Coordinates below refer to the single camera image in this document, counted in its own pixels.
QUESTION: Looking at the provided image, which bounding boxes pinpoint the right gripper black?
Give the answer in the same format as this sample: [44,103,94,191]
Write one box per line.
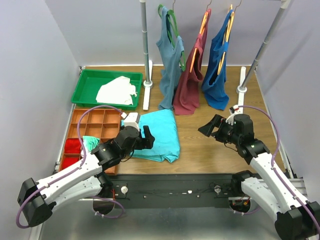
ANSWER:
[198,113,241,145]

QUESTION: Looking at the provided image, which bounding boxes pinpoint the blue tank top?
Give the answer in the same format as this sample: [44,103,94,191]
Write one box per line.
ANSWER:
[201,10,233,111]

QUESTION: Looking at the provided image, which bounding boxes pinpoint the yellow wooden hanger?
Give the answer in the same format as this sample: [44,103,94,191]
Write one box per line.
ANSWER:
[217,0,242,75]

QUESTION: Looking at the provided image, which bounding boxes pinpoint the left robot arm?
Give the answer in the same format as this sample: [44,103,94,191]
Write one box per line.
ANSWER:
[15,125,155,229]

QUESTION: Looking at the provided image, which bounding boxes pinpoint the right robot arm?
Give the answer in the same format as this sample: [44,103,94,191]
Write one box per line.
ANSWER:
[198,113,320,240]

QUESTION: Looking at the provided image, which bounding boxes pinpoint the maroon hanging tank top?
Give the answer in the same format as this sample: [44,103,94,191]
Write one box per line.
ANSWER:
[172,8,212,116]

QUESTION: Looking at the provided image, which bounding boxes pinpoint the grey-blue hanging tank top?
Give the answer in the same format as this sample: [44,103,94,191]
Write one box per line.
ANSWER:
[156,4,185,110]

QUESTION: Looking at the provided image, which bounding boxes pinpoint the green hanger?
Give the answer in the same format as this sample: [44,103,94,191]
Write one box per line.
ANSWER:
[166,0,186,72]

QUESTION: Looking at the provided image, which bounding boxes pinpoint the orange hanger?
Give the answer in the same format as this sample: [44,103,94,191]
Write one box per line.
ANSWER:
[189,1,212,73]

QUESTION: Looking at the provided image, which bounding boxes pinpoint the turquoise folded shorts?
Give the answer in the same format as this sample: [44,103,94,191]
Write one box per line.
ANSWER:
[133,109,180,163]

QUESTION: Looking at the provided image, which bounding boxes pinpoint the right white rack foot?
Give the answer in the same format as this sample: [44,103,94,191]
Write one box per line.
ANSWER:
[236,66,247,106]

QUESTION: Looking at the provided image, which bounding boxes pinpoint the white rack foot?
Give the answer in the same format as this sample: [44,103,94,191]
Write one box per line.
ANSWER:
[236,66,247,106]
[142,60,153,111]

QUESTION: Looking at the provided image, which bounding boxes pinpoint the orange compartment organizer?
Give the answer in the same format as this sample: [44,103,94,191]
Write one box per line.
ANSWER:
[56,108,121,171]

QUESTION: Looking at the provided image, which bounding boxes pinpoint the left white rack foot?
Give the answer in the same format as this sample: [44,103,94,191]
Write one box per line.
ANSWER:
[142,60,153,111]

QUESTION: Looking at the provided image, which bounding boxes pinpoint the left metal rack pole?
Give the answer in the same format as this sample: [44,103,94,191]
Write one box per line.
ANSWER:
[139,0,153,88]

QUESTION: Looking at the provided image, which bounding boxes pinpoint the metal rack pole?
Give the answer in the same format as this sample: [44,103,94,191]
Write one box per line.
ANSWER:
[139,0,153,88]
[246,0,291,85]

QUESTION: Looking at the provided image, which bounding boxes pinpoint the white garment in tray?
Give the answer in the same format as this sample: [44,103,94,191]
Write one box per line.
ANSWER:
[95,76,138,106]

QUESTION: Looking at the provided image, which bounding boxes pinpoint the teal cloth in organizer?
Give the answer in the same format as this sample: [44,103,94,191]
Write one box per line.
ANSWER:
[80,136,100,158]

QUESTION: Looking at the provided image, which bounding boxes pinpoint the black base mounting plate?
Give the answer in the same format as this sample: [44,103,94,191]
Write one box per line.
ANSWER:
[100,173,253,209]

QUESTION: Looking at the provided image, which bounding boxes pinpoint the red cloth in organizer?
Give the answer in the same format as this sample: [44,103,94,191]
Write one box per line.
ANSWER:
[59,138,82,171]

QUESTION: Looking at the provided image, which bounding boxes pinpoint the green plastic tray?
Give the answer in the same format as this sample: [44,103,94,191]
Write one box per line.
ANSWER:
[71,69,143,110]

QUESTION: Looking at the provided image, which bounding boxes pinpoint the right metal rack pole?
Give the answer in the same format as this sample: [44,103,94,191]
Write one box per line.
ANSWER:
[246,0,291,85]

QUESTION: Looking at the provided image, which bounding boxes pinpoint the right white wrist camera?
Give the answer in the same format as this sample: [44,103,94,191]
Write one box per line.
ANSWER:
[225,105,243,125]

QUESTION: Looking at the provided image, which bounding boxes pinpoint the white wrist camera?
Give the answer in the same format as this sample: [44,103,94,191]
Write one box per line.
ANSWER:
[225,105,243,125]
[120,112,141,131]

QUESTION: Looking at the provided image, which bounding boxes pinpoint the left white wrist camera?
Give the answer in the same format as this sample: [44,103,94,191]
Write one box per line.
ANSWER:
[120,112,141,131]

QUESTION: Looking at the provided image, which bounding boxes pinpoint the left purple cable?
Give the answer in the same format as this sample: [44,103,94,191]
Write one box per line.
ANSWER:
[15,104,127,230]

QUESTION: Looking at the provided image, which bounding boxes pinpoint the aluminium frame rail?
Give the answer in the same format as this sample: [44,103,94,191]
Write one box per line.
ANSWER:
[28,178,307,240]

